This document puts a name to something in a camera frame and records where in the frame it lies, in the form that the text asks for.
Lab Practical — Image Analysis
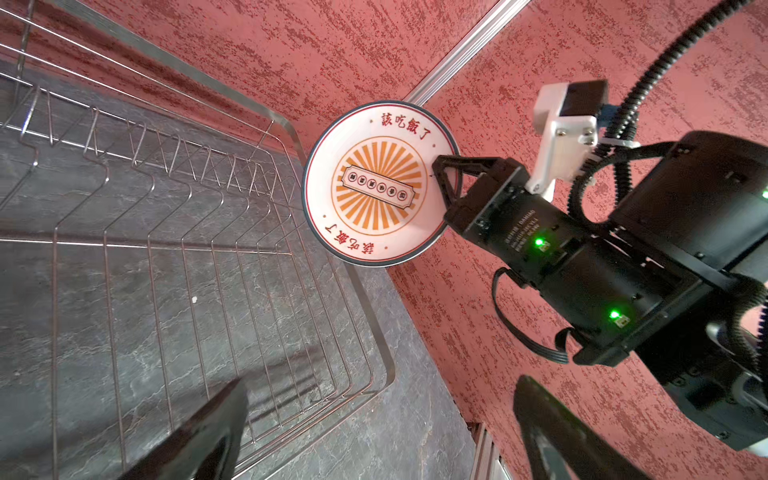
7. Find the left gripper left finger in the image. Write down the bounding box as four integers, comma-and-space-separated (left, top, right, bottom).
121, 378, 248, 479

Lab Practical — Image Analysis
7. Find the right aluminium corner post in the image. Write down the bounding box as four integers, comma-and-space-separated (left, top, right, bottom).
403, 0, 530, 107

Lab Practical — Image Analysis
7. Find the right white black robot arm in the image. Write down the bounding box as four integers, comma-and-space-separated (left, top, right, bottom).
433, 131, 767, 456

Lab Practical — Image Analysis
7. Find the wire dish rack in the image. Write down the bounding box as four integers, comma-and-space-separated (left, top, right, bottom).
1, 1, 395, 479

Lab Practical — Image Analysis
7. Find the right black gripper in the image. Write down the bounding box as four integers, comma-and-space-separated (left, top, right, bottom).
432, 155, 591, 288

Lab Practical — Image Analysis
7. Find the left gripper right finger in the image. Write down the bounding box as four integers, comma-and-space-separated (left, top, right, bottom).
513, 375, 648, 479

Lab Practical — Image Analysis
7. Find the right black corrugated cable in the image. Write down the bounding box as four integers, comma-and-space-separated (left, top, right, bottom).
491, 0, 768, 385

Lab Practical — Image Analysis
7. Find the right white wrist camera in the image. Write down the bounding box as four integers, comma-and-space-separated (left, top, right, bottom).
526, 80, 609, 201

